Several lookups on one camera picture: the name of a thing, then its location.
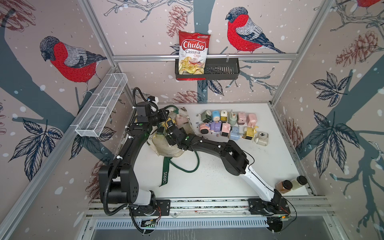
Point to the purple sharpener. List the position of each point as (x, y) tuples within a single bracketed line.
[(216, 128)]

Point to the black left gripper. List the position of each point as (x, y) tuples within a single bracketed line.
[(163, 116)]

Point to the pale green sharpener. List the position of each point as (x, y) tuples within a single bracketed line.
[(232, 118)]

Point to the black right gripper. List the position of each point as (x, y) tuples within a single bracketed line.
[(168, 141)]

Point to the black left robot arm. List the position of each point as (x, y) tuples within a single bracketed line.
[(119, 187)]

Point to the black wall basket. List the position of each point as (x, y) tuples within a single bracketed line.
[(215, 69)]

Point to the pink square sharpener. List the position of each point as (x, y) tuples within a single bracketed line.
[(251, 120)]

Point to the canvas tote bag green handles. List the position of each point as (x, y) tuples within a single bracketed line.
[(160, 146)]

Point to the grey blue sharpener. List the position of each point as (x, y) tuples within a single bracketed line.
[(235, 133)]

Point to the yellow black square sharpener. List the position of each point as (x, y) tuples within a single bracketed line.
[(250, 133)]

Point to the white wire mesh basket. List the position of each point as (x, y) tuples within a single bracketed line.
[(98, 114)]

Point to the brown spice jar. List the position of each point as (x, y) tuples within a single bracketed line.
[(284, 186)]

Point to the red cassava chips bag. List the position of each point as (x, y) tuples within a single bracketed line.
[(192, 56)]

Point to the pale pink sharpener in bag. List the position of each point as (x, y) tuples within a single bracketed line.
[(181, 120)]

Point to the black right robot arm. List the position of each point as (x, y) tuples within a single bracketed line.
[(269, 201)]

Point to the bright yellow sharpener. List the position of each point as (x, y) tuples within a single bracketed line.
[(169, 123)]

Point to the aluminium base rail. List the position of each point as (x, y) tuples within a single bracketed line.
[(222, 213)]

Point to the pink face sharpener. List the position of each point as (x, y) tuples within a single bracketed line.
[(204, 128)]

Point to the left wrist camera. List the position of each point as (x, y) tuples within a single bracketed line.
[(153, 99)]

